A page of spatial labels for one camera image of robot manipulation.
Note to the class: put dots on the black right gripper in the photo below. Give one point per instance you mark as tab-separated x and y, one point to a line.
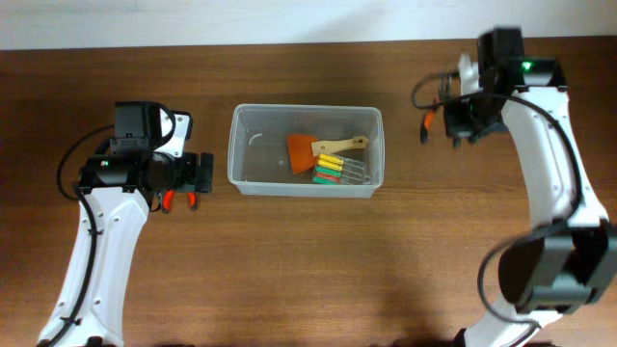
453	125

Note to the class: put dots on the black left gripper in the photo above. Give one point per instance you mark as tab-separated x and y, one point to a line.
192	180

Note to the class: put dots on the orange black needle-nose pliers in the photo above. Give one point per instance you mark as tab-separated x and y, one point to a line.
444	92

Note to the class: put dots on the orange scraper wooden handle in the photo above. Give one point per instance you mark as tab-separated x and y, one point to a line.
304	149

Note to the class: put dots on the screwdriver set clear case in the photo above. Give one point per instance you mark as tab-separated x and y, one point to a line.
336	170

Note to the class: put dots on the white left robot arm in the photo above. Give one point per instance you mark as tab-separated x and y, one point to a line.
131	174

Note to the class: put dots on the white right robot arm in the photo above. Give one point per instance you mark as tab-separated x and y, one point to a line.
568	259

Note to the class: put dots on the clear plastic container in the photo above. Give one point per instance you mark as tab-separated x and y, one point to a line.
258	158

